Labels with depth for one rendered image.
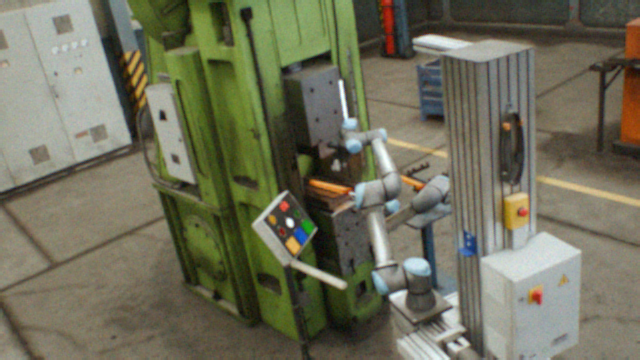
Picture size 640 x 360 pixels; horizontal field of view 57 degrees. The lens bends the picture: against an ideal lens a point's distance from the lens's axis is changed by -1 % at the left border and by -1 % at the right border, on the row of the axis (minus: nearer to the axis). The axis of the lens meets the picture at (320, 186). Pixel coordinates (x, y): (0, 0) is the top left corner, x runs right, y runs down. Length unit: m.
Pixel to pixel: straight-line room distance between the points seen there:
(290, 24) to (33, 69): 5.16
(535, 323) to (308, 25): 2.06
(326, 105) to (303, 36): 0.42
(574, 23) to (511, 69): 8.82
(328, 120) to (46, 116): 5.31
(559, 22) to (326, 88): 8.13
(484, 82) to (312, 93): 1.41
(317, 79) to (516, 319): 1.74
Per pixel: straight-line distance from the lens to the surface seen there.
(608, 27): 10.88
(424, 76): 7.48
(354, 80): 3.87
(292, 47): 3.50
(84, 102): 8.39
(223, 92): 3.64
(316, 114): 3.46
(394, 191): 2.86
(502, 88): 2.29
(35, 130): 8.26
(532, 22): 11.56
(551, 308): 2.60
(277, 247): 3.16
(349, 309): 4.03
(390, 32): 10.92
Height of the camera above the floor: 2.60
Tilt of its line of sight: 25 degrees down
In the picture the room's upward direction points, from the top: 10 degrees counter-clockwise
